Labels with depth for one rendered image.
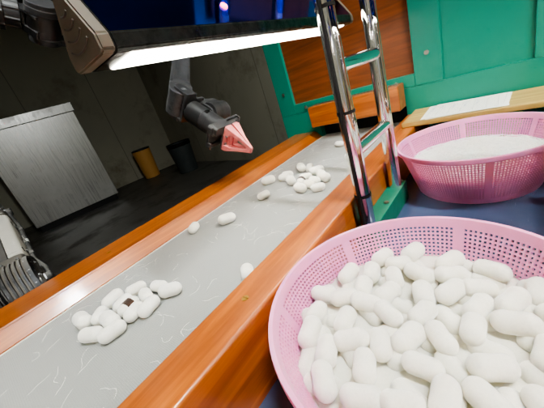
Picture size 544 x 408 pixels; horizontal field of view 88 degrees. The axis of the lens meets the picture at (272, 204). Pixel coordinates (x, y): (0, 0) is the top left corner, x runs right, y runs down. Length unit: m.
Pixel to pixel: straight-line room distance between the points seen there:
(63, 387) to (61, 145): 5.34
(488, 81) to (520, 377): 0.76
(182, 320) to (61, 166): 5.35
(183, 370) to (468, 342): 0.24
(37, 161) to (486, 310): 5.62
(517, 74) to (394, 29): 0.32
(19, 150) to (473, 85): 5.51
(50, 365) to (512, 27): 1.07
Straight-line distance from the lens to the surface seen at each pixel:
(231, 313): 0.32
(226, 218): 0.58
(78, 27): 0.37
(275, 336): 0.28
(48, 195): 5.68
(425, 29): 0.95
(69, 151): 5.69
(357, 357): 0.28
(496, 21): 0.94
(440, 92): 0.96
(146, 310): 0.43
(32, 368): 0.51
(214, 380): 0.30
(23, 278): 0.80
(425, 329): 0.29
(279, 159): 0.90
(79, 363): 0.45
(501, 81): 0.95
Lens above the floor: 0.96
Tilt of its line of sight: 22 degrees down
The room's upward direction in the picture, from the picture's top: 19 degrees counter-clockwise
